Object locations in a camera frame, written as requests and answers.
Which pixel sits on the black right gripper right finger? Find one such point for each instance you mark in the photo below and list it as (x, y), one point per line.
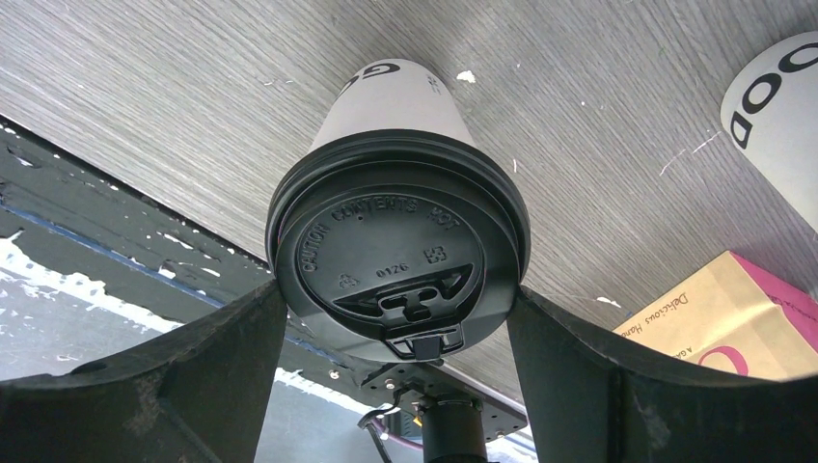
(594, 396)

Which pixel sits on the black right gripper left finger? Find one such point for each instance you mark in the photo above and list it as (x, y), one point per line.
(198, 393)

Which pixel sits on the white paper coffee cup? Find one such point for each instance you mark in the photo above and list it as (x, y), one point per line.
(769, 112)

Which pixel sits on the yellow pink paper bag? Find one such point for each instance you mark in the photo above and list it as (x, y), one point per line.
(734, 316)

